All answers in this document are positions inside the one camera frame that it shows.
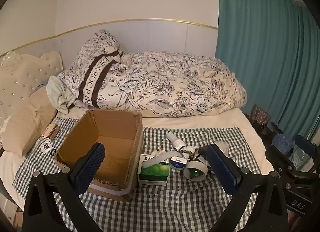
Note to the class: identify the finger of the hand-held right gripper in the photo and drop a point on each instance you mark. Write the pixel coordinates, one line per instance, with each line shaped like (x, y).
(305, 144)
(277, 155)

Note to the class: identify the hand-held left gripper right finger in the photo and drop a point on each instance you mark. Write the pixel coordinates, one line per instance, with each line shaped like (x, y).
(220, 169)

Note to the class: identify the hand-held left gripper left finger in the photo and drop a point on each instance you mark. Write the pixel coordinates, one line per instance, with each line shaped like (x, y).
(92, 167)

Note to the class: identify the beige tape roll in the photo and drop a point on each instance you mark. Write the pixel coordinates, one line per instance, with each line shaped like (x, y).
(200, 165)

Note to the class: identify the clear plastic bag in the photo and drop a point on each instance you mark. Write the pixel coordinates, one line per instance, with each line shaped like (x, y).
(222, 147)

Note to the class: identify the green net bag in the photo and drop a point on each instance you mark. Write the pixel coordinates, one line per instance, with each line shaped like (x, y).
(195, 173)

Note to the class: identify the blue white tissue packet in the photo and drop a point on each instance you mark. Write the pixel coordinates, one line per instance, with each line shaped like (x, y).
(178, 163)

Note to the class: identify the brown cardboard box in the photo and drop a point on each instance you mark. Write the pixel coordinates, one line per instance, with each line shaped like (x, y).
(117, 124)

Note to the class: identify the green white medicine box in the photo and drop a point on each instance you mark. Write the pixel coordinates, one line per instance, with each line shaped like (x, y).
(153, 172)

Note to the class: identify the person's right forearm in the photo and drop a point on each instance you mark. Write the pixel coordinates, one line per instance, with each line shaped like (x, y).
(298, 222)

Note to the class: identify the blue plastic bag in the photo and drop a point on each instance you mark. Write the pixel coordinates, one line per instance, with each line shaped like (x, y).
(282, 142)

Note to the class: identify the dark pouch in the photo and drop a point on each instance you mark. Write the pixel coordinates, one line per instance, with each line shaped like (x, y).
(200, 155)

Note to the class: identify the dark cloth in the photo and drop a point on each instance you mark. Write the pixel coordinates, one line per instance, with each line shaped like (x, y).
(268, 132)

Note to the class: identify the dark floral bag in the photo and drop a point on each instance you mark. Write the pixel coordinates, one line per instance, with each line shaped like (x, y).
(260, 115)

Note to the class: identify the white printed tag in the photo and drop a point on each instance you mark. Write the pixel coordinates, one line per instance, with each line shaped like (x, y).
(46, 145)

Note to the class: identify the white plastic bottle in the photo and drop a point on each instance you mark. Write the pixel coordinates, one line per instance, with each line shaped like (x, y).
(175, 140)

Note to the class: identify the small yellow box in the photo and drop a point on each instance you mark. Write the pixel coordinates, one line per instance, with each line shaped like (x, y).
(50, 132)

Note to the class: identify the green white checkered cloth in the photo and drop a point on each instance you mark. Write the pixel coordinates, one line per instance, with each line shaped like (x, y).
(162, 202)

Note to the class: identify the beige pillow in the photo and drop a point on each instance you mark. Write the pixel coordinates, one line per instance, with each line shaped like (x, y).
(20, 132)

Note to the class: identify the pale green towel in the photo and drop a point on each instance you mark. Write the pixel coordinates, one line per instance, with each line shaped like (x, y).
(58, 91)

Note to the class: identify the floral duvet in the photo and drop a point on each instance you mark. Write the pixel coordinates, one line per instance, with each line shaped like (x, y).
(175, 84)

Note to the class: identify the teal curtain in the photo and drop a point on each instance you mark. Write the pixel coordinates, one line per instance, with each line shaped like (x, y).
(262, 46)

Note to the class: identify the floral pillow with brown stripe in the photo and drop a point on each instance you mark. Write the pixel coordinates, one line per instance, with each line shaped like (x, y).
(100, 44)

